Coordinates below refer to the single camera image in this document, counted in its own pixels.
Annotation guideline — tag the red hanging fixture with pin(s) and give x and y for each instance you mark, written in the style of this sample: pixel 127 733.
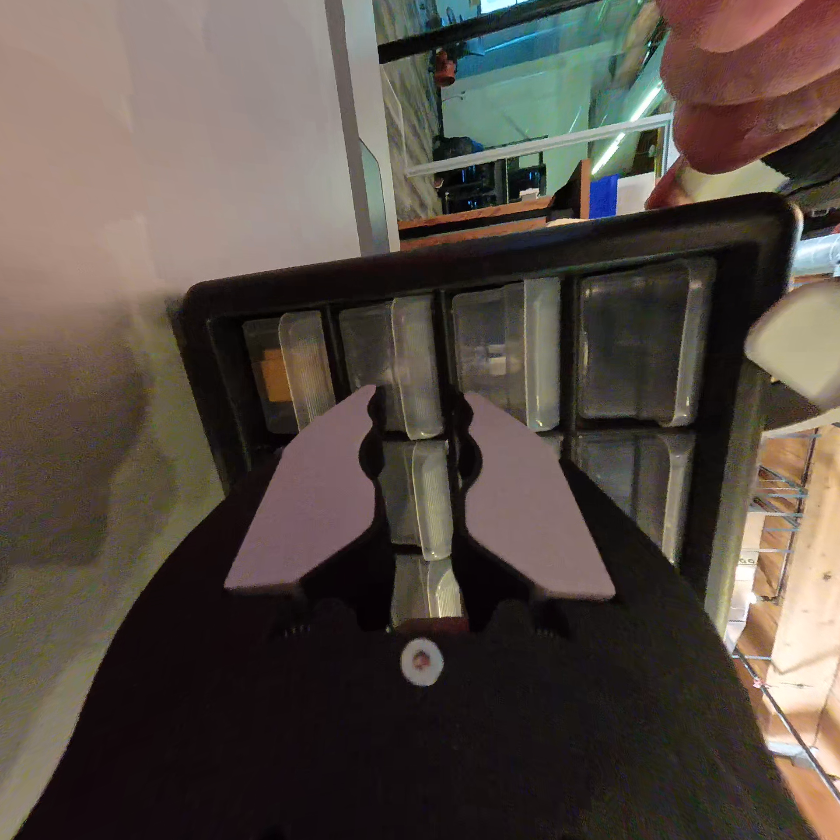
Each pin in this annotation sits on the red hanging fixture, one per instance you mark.
pixel 445 69

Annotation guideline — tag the small white item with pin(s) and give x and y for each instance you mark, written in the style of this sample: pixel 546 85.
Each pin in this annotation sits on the small white item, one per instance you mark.
pixel 497 364

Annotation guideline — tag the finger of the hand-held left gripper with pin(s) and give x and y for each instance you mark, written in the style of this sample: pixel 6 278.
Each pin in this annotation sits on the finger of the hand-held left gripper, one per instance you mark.
pixel 800 341

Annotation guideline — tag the small orange block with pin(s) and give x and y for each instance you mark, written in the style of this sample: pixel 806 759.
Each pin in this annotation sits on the small orange block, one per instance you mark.
pixel 275 377

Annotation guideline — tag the silver ventilation duct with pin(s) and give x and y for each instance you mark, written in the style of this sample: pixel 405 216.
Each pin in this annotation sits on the silver ventilation duct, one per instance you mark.
pixel 817 254

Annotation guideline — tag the set of clear plastic drawers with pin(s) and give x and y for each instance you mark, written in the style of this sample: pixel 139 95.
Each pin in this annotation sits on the set of clear plastic drawers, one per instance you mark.
pixel 630 341

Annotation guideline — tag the glass partition panel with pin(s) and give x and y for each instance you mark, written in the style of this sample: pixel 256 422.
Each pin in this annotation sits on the glass partition panel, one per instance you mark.
pixel 374 197

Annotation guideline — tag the wooden table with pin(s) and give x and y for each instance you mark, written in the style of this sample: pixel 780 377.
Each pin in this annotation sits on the wooden table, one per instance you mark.
pixel 472 220

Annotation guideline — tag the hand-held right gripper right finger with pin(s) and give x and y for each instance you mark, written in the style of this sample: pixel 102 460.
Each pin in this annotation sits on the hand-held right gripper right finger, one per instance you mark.
pixel 531 512

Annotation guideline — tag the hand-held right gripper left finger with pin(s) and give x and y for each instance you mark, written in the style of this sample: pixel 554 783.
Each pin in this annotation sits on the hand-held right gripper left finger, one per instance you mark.
pixel 308 499

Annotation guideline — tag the person's left hand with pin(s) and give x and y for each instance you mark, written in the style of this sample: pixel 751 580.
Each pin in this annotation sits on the person's left hand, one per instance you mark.
pixel 754 59

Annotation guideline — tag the blue storage bin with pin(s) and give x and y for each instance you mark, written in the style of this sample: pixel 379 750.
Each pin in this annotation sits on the blue storage bin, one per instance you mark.
pixel 604 195

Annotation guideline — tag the black plastic drawer cabinet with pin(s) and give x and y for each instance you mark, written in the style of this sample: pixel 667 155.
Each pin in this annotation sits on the black plastic drawer cabinet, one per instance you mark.
pixel 499 262

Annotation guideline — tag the white horizontal pole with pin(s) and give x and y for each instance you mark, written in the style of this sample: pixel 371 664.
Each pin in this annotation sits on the white horizontal pole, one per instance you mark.
pixel 538 148

